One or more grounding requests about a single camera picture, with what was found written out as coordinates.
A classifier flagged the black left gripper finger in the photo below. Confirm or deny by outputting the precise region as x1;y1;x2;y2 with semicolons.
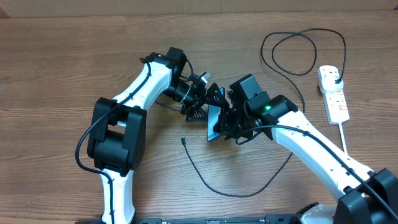
185;106;208;122
205;83;229;108

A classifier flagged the blue smartphone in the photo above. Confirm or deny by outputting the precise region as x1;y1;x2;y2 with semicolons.
207;105;221;142

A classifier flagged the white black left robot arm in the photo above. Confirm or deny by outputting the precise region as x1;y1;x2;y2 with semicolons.
87;47;224;223

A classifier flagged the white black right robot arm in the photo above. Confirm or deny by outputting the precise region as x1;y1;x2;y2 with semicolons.
208;75;397;223

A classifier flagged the white charger plug adapter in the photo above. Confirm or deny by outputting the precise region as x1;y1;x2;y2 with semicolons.
319;77;344;94

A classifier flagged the white power strip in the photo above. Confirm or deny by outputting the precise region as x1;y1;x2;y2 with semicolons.
317;65;349;124

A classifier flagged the brown cardboard backdrop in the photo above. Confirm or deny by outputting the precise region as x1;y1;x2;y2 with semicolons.
1;0;397;18

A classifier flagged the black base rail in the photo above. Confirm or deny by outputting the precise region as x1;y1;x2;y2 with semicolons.
74;213;312;224

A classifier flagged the black charger cable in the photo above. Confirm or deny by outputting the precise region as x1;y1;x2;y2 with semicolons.
180;28;347;198

